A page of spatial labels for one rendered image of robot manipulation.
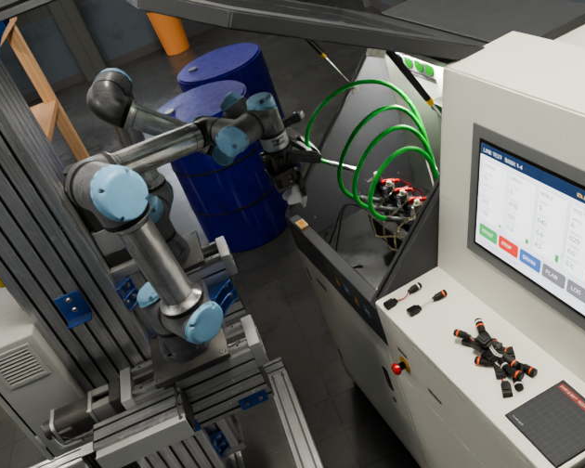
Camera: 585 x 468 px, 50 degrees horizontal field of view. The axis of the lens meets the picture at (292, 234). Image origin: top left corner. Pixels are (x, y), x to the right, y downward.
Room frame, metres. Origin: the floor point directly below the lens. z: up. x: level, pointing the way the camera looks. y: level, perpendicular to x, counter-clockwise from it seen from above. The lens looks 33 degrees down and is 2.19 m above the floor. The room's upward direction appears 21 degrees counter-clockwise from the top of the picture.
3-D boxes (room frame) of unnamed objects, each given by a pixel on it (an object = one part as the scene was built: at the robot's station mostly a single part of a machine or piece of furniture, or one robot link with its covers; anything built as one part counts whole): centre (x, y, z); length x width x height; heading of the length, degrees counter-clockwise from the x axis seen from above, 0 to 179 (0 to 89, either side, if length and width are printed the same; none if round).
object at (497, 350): (1.03, -0.34, 1.01); 0.23 x 0.11 x 0.06; 12
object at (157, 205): (1.94, 0.43, 1.20); 0.13 x 0.12 x 0.14; 172
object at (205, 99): (4.00, 0.14, 0.47); 1.27 x 0.78 x 0.93; 177
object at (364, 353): (1.73, -0.08, 0.44); 0.65 x 0.02 x 0.68; 12
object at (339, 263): (1.73, -0.09, 0.87); 0.62 x 0.04 x 0.16; 12
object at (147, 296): (1.44, 0.40, 1.20); 0.13 x 0.12 x 0.14; 35
